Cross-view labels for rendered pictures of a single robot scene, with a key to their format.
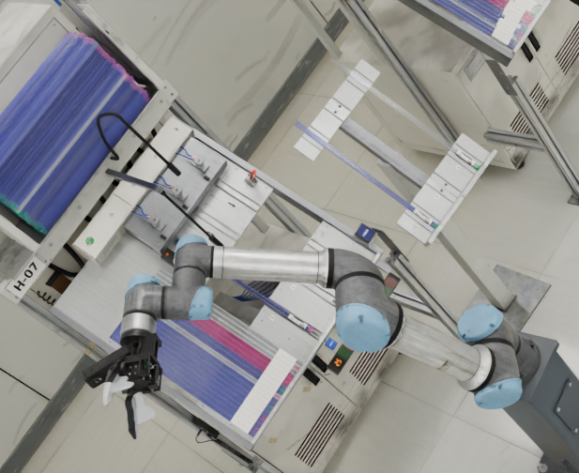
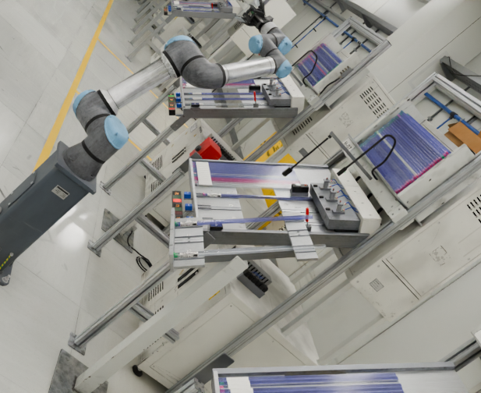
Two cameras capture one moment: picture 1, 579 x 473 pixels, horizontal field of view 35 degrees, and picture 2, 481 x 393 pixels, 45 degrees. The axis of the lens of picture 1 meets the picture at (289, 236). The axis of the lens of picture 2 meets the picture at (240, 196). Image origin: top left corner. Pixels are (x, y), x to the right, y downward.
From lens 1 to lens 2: 3.10 m
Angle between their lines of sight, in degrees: 75
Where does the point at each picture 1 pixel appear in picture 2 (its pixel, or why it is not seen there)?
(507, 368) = (89, 99)
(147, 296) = (278, 33)
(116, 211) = (348, 182)
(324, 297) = (210, 207)
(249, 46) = not seen: outside the picture
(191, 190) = (327, 203)
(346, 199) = not seen: outside the picture
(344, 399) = (154, 301)
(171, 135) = (368, 212)
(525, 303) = (63, 380)
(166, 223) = (320, 190)
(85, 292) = (322, 175)
